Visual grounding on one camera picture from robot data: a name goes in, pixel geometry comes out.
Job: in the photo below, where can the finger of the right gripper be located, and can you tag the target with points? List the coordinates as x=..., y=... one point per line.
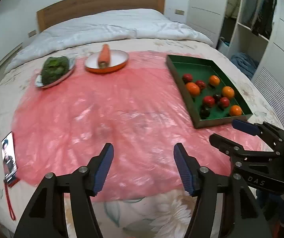
x=272, y=135
x=235, y=150

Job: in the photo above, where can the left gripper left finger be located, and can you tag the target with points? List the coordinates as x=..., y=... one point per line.
x=44, y=215

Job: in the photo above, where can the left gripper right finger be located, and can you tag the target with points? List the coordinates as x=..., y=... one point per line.
x=241, y=215

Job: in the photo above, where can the dark plum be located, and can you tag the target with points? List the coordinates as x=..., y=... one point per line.
x=204, y=112
x=217, y=97

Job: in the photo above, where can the large front orange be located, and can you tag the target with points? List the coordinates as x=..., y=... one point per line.
x=193, y=89

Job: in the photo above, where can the small orange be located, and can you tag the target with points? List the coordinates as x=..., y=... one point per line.
x=214, y=80

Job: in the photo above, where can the floral bed sheet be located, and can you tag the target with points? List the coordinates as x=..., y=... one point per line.
x=131, y=217

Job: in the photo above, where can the smartphone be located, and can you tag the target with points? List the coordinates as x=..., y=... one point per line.
x=8, y=156

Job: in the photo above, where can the green tray box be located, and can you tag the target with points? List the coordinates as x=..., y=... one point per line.
x=202, y=69

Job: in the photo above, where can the blue folded blanket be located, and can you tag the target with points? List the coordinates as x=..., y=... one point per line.
x=246, y=64

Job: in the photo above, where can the pink plastic sheet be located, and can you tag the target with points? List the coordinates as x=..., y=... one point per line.
x=138, y=109

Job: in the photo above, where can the white bag on floor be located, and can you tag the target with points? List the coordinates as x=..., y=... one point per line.
x=223, y=46

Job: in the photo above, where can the hanging clothes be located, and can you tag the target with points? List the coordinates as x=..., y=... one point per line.
x=257, y=15

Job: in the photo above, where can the white wardrobe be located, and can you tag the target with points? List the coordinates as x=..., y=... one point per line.
x=207, y=17

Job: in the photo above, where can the orange rimmed white plate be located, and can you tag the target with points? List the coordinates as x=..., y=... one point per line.
x=118, y=60

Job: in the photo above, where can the green leafy vegetable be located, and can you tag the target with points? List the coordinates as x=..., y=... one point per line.
x=53, y=69

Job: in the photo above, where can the carrot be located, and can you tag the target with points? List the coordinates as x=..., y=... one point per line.
x=104, y=56

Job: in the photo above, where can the white oval dish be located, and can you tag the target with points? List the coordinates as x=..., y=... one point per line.
x=38, y=80

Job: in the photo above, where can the white duvet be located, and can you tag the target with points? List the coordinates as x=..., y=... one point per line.
x=105, y=26

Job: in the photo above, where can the wooden headboard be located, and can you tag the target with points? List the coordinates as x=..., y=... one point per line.
x=68, y=9

